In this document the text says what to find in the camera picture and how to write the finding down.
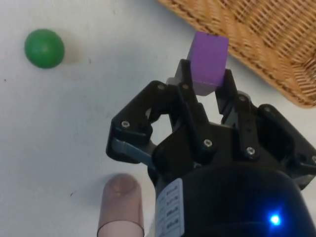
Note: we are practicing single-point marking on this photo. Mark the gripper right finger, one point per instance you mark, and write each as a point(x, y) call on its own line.
point(271, 128)

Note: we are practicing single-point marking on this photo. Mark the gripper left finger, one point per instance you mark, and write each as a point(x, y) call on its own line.
point(138, 106)

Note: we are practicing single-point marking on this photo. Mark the purple triangular block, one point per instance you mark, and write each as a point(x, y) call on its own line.
point(208, 61)

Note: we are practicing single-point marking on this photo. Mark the wicker basket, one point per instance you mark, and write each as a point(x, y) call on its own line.
point(266, 37)

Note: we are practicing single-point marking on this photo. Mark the see-through pink cup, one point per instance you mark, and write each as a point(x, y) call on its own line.
point(121, 207)

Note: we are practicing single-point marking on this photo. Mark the green ball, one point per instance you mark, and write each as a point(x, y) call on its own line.
point(44, 48)

